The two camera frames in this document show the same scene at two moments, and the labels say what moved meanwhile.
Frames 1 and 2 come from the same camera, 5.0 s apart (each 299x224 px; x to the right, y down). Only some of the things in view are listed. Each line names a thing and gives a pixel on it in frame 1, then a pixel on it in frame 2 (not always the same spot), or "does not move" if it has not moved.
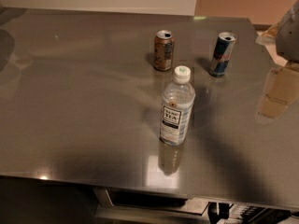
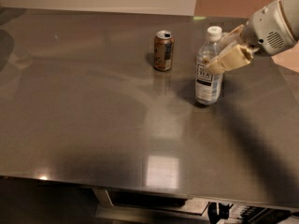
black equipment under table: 253,215 does not move
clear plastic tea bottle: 177,108 -> 208,86
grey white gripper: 289,36 -> 267,27
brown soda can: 163,50 does not move
